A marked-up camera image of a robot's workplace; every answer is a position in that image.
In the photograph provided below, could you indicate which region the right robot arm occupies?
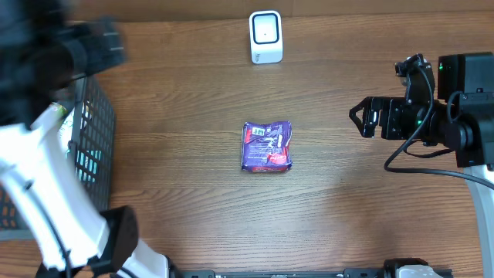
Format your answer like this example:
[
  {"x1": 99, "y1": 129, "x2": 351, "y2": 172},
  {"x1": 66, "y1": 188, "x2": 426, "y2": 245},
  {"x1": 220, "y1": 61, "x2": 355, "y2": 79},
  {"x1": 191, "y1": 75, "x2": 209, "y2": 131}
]
[{"x1": 349, "y1": 52, "x2": 493, "y2": 277}]

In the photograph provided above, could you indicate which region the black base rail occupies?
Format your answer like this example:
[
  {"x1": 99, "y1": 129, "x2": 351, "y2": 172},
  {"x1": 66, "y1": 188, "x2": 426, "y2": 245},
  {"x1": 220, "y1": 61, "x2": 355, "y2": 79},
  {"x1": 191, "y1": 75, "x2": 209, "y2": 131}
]
[{"x1": 169, "y1": 269, "x2": 455, "y2": 278}]

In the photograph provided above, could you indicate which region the grey plastic shopping basket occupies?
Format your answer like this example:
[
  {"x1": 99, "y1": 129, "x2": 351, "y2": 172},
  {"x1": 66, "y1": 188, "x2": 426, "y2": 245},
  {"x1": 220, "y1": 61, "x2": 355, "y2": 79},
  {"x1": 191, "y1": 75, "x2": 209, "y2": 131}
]
[{"x1": 0, "y1": 75, "x2": 117, "y2": 242}]

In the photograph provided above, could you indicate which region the purple sanitary pad pack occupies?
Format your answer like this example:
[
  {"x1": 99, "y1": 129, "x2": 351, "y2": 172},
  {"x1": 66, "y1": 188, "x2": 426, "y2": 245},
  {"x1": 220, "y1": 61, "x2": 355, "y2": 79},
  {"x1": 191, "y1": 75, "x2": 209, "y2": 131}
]
[{"x1": 241, "y1": 120, "x2": 293, "y2": 172}]

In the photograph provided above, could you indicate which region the white tube with gold cap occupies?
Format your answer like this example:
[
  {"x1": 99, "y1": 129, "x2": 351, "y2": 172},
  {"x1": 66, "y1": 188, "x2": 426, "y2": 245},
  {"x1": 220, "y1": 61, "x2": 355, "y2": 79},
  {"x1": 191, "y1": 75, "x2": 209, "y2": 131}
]
[{"x1": 58, "y1": 110, "x2": 74, "y2": 147}]

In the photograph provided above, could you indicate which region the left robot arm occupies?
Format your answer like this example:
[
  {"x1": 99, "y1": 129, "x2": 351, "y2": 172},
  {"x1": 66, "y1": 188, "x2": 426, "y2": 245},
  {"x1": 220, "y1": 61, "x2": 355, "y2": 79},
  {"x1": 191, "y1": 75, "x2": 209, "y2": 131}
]
[{"x1": 1, "y1": 1, "x2": 171, "y2": 277}]

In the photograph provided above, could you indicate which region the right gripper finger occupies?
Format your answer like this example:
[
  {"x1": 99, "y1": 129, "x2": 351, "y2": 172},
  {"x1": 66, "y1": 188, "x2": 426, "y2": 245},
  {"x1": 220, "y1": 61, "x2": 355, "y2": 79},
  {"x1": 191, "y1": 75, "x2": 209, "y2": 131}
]
[
  {"x1": 349, "y1": 97, "x2": 383, "y2": 118},
  {"x1": 349, "y1": 112, "x2": 379, "y2": 138}
]

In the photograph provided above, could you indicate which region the white barcode scanner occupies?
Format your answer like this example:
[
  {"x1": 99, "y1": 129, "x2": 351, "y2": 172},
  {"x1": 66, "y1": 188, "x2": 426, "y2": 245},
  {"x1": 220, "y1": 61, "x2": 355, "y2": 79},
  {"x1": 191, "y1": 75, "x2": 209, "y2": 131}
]
[{"x1": 249, "y1": 10, "x2": 283, "y2": 64}]

